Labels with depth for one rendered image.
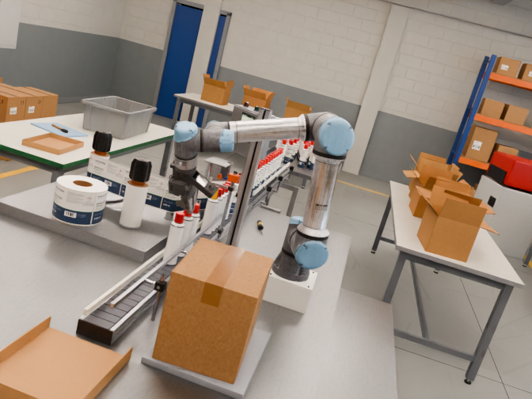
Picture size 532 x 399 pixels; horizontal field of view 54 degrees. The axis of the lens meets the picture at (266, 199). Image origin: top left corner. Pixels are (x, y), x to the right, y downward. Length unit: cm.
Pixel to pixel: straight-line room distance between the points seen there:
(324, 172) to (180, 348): 73
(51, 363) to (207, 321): 41
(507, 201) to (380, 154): 311
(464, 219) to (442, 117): 631
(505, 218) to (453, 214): 392
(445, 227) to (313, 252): 176
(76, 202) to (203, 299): 93
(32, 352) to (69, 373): 12
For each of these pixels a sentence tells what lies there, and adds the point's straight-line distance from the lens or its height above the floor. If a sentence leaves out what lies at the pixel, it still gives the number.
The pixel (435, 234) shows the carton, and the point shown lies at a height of 90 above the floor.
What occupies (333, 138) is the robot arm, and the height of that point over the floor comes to 151.
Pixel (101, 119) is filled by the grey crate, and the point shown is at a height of 92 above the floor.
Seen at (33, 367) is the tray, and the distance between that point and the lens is 151.
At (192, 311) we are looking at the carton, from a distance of 145.
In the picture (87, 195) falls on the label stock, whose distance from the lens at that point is 219.
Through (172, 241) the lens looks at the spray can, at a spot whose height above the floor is 98.
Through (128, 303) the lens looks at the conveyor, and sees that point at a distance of 172.
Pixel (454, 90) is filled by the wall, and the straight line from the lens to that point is 971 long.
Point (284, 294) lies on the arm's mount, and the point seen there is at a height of 88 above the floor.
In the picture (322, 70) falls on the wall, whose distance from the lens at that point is 968.
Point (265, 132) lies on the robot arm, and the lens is 184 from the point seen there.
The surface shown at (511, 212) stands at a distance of 736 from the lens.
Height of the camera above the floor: 173
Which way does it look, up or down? 16 degrees down
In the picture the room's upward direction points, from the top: 15 degrees clockwise
